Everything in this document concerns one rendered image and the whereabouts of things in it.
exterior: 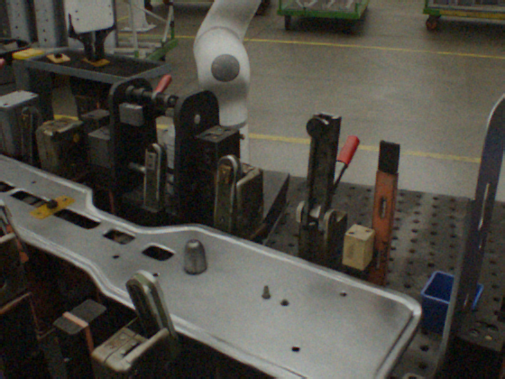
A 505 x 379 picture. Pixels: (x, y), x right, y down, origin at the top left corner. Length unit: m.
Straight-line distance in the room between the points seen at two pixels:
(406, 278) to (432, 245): 0.17
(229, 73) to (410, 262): 0.63
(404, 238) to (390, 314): 0.75
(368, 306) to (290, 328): 0.12
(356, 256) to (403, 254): 0.64
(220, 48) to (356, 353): 0.80
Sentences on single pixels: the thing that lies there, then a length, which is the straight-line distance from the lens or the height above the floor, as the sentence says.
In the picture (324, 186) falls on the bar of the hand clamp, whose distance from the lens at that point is 0.85.
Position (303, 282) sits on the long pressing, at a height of 1.00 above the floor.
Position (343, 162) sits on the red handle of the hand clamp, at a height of 1.12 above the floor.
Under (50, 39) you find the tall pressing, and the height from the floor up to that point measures 0.39.
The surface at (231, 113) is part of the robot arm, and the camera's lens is 1.41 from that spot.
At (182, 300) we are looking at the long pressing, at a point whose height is 1.00.
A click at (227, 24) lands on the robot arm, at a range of 1.43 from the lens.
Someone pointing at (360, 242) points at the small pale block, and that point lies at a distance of 0.82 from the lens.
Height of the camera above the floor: 1.50
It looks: 27 degrees down
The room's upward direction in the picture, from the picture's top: 1 degrees counter-clockwise
